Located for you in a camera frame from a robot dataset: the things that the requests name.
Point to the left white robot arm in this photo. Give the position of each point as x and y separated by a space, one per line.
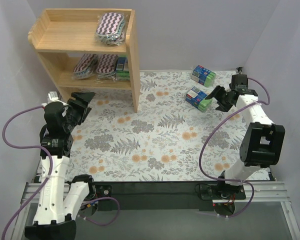
55 215

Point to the blue green sponge pack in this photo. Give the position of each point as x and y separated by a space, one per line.
203 76
198 99
122 69

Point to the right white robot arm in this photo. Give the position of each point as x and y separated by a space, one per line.
262 143

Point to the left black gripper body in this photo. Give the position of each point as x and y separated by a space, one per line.
78 107

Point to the wooden two-tier shelf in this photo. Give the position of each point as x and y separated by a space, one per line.
59 32

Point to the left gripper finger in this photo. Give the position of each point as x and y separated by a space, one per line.
84 114
80 100

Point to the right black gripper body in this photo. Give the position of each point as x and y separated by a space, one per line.
223 97

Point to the pink wavy sponge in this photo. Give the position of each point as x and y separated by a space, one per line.
106 68
111 29
86 66

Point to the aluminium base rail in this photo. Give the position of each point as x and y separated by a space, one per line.
264 191

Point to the floral patterned table mat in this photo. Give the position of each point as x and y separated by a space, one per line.
166 139

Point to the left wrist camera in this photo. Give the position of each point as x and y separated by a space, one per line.
51 97

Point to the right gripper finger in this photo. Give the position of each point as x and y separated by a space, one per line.
223 106
219 93

